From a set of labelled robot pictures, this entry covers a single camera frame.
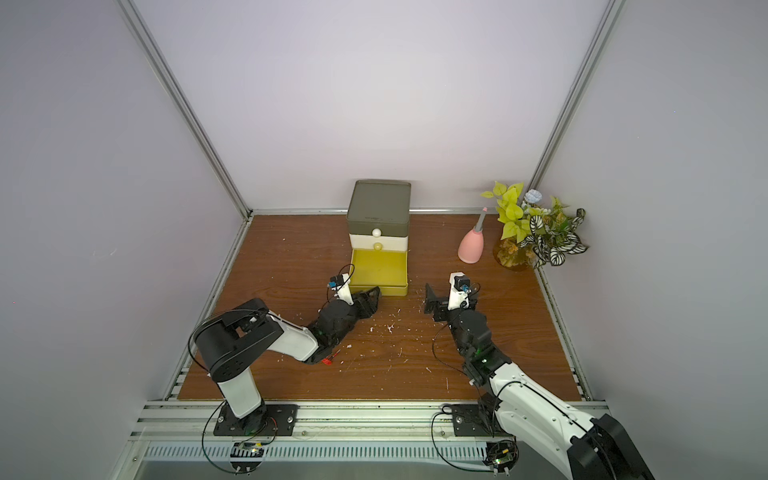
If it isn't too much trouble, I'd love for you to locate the red earphones lower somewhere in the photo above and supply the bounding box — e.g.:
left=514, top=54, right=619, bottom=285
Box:
left=322, top=351, right=339, bottom=365

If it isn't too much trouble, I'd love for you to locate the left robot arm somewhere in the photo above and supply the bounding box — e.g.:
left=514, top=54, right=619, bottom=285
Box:
left=191, top=287, right=381, bottom=421

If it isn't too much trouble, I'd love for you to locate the olive green top drawer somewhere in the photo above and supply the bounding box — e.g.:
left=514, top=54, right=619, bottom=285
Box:
left=347, top=217, right=410, bottom=237

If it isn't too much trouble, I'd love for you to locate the potted green plant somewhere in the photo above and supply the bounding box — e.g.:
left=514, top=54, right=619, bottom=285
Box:
left=481, top=182, right=589, bottom=270

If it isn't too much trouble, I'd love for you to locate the three-tier drawer cabinet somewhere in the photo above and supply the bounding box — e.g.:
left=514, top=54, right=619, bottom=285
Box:
left=346, top=179, right=411, bottom=237

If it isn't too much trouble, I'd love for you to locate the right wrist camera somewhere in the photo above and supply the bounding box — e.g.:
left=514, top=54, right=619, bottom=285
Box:
left=448, top=272, right=472, bottom=311

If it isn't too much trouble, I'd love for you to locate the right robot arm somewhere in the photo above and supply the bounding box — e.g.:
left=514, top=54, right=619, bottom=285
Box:
left=424, top=273, right=654, bottom=479

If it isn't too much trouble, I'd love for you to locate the pink vase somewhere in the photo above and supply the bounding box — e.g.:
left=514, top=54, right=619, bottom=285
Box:
left=457, top=207, right=488, bottom=264

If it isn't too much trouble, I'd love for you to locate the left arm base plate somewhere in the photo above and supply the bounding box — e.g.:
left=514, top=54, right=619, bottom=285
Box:
left=213, top=402, right=299, bottom=437

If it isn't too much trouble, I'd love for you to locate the controller board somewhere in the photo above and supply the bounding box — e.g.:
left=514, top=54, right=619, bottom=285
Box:
left=483, top=438, right=520, bottom=476
left=229, top=441, right=266, bottom=475

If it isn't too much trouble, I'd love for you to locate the right controller board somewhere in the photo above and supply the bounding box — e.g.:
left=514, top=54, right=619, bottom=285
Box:
left=483, top=438, right=520, bottom=476

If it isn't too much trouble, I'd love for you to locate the left controller board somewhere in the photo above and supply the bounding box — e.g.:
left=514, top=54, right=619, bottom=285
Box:
left=229, top=441, right=266, bottom=475

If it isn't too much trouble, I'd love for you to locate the cream drawer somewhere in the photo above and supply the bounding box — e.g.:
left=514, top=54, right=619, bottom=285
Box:
left=349, top=234, right=409, bottom=252

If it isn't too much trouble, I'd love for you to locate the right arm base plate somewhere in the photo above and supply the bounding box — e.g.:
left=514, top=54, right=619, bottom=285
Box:
left=445, top=403, right=508, bottom=437

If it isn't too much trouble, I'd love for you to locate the aluminium mounting rail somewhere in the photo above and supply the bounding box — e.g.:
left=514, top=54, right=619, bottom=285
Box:
left=127, top=399, right=607, bottom=444

